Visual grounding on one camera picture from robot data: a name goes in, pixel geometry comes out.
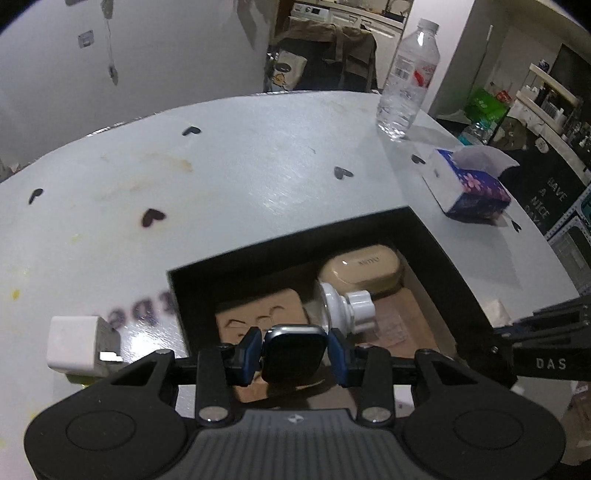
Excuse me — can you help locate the clear plastic water bottle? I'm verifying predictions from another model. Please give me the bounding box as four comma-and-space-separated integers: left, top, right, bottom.
376, 18, 440, 141

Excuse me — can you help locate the small clear bottle white cap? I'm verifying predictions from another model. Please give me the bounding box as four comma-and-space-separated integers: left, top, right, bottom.
314, 281, 377, 337

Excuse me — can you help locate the teal label water bottle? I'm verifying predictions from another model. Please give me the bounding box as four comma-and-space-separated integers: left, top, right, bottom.
459, 121, 492, 146

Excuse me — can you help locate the beige earbud case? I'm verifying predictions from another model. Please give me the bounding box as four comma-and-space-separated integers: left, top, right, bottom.
318, 244, 403, 296

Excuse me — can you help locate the carved wooden tile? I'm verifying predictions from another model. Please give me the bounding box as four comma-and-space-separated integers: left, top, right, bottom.
215, 288, 311, 347

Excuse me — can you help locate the black cardboard box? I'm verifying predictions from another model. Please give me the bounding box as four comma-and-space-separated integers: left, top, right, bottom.
167, 207, 518, 403

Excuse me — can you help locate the white charger plug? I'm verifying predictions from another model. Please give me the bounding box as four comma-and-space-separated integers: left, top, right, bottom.
46, 315, 124, 377

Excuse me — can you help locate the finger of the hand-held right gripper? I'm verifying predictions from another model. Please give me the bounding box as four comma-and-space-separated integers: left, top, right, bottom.
494, 296, 591, 343

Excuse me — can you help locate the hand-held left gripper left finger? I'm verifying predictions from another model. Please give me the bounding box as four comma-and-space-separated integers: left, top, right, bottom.
108, 328, 264, 425

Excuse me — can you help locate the black smartwatch body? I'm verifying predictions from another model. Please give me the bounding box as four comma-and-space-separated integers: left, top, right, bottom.
261, 324, 329, 385

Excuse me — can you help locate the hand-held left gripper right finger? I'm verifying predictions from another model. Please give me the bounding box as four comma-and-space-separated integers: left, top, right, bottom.
325, 330, 481, 425

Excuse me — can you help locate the hanging cable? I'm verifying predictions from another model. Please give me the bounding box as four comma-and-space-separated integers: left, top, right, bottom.
100, 0, 120, 86

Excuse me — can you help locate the dark chair with brown jacket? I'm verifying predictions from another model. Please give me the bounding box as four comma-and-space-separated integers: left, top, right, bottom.
267, 21, 380, 93

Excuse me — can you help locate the crumpled white tissue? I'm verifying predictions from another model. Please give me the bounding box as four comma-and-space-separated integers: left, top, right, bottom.
484, 299, 512, 328

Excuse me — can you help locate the green packet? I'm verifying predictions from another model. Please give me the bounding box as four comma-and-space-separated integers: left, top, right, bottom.
464, 88, 511, 123

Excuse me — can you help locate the white washing machine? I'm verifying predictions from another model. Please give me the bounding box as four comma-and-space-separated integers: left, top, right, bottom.
288, 0, 334, 21

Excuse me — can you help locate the white printed bag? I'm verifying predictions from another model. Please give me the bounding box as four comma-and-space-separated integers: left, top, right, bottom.
272, 51, 308, 90

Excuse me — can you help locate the black letter board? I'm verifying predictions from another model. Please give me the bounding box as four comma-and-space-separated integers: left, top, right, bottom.
499, 138, 591, 234

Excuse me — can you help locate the purple floral tissue box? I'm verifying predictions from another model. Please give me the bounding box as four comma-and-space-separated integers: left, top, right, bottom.
422, 145, 521, 223

